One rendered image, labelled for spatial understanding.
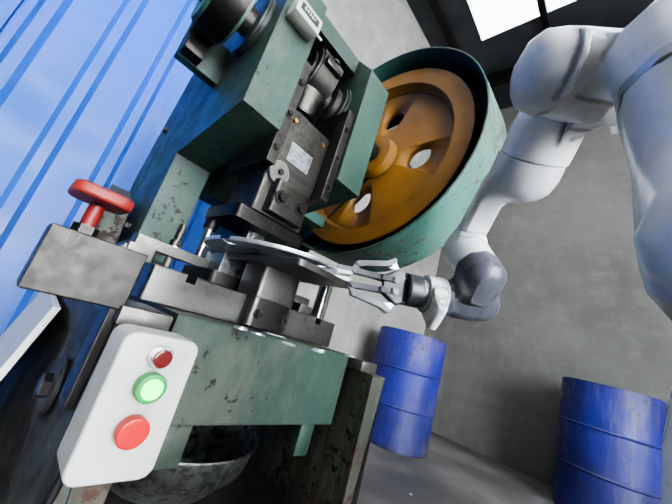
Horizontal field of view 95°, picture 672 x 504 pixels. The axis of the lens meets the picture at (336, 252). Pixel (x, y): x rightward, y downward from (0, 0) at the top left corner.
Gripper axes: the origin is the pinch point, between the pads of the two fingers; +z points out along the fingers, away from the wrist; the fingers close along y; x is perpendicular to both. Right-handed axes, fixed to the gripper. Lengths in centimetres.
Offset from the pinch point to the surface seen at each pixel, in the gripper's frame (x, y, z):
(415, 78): -23, 81, -19
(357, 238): -26.9, 17.6, -8.9
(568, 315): -193, 41, -260
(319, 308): -9.1, -7.7, 1.0
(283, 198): 1.9, 13.9, 15.0
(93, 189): 32.0, -2.0, 32.8
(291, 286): 2.6, -5.0, 9.1
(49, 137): -69, 43, 121
